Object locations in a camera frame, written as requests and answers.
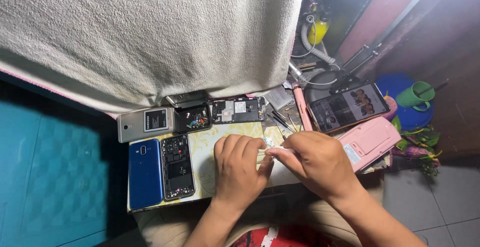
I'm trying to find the person's left hand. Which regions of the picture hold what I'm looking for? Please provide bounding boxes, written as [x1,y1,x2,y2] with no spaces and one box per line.
[213,134,275,213]

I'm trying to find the person's right hand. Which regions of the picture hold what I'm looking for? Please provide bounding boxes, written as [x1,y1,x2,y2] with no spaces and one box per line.
[265,130,363,203]

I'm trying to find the small white phone part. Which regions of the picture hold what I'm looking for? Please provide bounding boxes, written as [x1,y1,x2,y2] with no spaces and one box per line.
[258,136,277,165]

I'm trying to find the yellow floral work mat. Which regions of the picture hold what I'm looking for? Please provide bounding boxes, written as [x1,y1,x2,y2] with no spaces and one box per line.
[127,121,302,213]

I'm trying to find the person's beige shorts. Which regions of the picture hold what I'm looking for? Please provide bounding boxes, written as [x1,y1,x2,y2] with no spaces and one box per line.
[133,170,386,247]

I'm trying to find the bunch of small screwdrivers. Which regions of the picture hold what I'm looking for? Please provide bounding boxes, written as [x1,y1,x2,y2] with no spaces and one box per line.
[266,109,299,140]

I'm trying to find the pink plastic case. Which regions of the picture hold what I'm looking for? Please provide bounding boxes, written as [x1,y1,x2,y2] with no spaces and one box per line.
[337,116,402,173]

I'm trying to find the opened black phone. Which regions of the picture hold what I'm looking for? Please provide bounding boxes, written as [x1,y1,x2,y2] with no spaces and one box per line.
[160,134,196,201]

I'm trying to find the pink pen-shaped tool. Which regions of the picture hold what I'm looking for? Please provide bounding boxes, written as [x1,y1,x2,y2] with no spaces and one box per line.
[292,82,314,132]

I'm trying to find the smartphone with lit screen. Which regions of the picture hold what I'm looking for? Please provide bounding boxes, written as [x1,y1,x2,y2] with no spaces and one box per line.
[307,82,391,134]

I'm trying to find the heap of small phone parts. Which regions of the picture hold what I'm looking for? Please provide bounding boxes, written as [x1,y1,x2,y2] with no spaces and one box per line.
[186,112,209,129]

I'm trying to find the black tray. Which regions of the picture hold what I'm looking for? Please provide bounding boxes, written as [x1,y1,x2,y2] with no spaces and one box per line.
[175,104,213,134]

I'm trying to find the red printed cloth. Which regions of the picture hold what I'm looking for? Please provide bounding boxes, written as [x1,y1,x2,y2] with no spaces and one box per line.
[229,226,335,247]

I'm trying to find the black round stand base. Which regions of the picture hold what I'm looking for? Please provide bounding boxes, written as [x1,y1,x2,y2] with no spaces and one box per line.
[303,70,343,104]

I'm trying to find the blue smartphone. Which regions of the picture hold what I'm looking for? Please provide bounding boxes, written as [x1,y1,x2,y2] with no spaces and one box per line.
[128,138,164,211]

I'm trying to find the silver phone cover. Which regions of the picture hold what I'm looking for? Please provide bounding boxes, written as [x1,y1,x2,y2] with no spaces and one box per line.
[166,91,209,109]

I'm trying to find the grey labelled phone battery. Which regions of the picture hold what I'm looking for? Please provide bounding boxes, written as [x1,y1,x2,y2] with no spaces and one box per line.
[143,108,169,133]

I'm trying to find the artificial flowers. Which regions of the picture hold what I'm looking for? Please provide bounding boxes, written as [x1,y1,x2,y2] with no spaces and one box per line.
[389,116,444,177]

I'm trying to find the blue plastic basin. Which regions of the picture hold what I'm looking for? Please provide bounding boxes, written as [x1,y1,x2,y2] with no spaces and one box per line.
[375,73,436,131]

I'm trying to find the green plastic cup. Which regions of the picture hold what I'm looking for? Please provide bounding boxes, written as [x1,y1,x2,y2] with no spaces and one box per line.
[395,81,436,112]

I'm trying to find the silver phone back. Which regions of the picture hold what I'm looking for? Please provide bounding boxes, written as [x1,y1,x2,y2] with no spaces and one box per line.
[117,107,176,143]

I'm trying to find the yellow bottle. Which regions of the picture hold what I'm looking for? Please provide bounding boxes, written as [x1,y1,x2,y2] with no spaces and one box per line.
[307,13,331,46]

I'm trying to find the metal stand rod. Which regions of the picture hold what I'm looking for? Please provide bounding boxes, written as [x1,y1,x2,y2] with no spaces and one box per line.
[339,0,436,75]

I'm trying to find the large white towel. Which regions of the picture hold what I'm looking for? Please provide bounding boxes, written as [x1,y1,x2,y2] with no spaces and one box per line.
[0,0,308,115]

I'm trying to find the teal foam mat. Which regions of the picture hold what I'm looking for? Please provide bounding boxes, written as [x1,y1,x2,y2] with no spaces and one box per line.
[0,100,113,247]

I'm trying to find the black disassembled phone frame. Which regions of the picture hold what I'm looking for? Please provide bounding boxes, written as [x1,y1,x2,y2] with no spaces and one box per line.
[211,96,267,125]

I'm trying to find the grey corrugated hose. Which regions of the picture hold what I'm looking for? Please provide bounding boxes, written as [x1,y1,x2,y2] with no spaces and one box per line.
[300,13,340,66]

